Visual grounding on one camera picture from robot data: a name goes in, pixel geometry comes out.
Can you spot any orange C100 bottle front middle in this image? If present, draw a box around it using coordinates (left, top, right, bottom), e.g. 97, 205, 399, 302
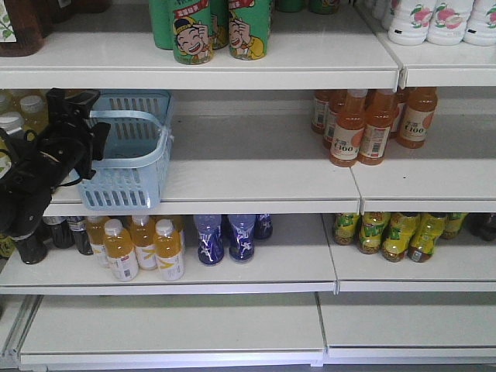
357, 89, 397, 165

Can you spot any dark drink bottle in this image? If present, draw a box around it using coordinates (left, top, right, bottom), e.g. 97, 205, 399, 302
67, 216, 93, 256
43, 216, 74, 249

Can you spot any orange C100 bottle front left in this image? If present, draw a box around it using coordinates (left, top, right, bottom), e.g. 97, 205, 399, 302
329, 89, 367, 167

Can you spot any green cartoon bottle left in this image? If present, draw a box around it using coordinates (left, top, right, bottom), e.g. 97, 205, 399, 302
169, 0, 213, 65

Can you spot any green cartoon bottle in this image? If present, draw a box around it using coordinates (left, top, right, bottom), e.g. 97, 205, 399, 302
169, 0, 213, 65
228, 0, 270, 60

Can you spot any dark drink bottle right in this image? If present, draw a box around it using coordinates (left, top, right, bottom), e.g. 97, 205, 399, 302
67, 216, 93, 256

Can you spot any blue sports drink bottle right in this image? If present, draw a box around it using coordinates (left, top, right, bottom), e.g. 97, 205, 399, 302
228, 214, 256, 263

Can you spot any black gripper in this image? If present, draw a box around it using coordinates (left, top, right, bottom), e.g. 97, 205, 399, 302
15, 88, 111, 186

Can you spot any blue sports drink bottle left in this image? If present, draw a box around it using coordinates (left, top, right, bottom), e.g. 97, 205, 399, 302
194, 215, 224, 266

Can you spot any yellow lemon tea bottle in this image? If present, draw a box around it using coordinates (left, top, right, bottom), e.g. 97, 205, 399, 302
381, 212, 420, 263
332, 212, 360, 246
407, 212, 447, 263
358, 212, 391, 254

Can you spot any orange juice bottle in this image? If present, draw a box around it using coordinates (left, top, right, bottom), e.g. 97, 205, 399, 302
103, 219, 139, 282
130, 215, 157, 270
153, 219, 185, 281

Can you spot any orange juice bottle left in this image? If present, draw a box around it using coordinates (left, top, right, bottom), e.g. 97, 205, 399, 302
103, 219, 139, 282

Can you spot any orange c100 bottle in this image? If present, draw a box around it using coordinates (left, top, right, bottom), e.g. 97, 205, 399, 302
357, 89, 397, 165
329, 89, 367, 167
396, 87, 438, 149

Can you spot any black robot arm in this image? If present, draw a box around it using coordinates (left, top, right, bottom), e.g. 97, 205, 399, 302
1, 120, 111, 264

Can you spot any light blue plastic basket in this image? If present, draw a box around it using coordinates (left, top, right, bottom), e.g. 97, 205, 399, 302
77, 89, 174, 211

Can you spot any orange C100 bottle right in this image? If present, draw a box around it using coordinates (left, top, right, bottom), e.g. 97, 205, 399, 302
396, 87, 438, 149

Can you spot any orange juice bottle middle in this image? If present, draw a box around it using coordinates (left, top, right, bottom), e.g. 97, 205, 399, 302
130, 215, 157, 270

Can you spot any white metal shelf unit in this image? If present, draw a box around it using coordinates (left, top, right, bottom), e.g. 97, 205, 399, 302
1, 1, 495, 371

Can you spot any pale yellow drink bottle middle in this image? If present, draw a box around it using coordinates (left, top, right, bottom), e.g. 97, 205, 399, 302
0, 112, 25, 136

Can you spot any pale yellow drink bottle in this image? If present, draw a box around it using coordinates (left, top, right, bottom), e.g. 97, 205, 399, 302
19, 95, 48, 133
0, 112, 25, 136

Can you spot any pale yellow drink bottle right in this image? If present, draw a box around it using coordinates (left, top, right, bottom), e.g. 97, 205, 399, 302
19, 95, 48, 133

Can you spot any green cartoon bottle right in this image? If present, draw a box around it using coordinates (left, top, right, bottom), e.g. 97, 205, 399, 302
228, 0, 270, 60

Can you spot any dark drink bottle middle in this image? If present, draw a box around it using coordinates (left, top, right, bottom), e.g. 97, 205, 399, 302
43, 216, 74, 249

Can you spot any white ad milk bottle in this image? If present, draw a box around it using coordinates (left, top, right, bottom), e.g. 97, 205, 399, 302
388, 0, 436, 46
463, 0, 495, 47
427, 0, 472, 46

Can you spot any orange juice bottle right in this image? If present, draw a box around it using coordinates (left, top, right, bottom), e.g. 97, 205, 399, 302
153, 219, 185, 281

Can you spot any blue sports drink bottle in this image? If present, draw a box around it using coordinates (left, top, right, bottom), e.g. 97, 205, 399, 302
228, 214, 256, 263
194, 215, 224, 266

